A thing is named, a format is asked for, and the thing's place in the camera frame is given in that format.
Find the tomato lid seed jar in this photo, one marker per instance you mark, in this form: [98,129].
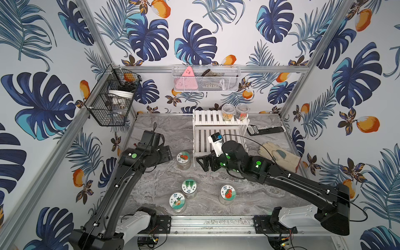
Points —
[184,160]

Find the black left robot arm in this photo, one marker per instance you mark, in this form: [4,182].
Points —
[100,231]

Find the black remote control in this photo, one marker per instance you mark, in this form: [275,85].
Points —
[254,130]

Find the white bowl in basket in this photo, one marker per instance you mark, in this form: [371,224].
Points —
[122,94]

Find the green tree lid jar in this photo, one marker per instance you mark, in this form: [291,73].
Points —
[189,188]

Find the clear wall-mounted tray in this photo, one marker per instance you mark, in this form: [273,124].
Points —
[213,78]

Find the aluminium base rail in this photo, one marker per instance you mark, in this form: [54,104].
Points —
[142,223]

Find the carrot lid seed jar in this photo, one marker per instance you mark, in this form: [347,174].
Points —
[177,202]

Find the pink triangle object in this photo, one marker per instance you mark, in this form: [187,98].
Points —
[187,81]

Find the beige work glove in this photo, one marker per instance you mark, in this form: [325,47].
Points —
[282,157]

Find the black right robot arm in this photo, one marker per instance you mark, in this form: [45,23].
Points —
[332,202]

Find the clear jar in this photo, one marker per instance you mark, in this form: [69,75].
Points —
[228,112]
[242,111]

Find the black wire basket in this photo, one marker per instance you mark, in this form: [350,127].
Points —
[109,110]

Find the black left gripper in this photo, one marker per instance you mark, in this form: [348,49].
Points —
[165,153]

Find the strawberry lid seed jar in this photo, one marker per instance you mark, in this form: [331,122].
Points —
[227,194]

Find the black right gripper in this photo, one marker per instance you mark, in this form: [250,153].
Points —
[213,158]

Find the white slatted wooden shelf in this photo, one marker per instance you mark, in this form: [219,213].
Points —
[209,122]

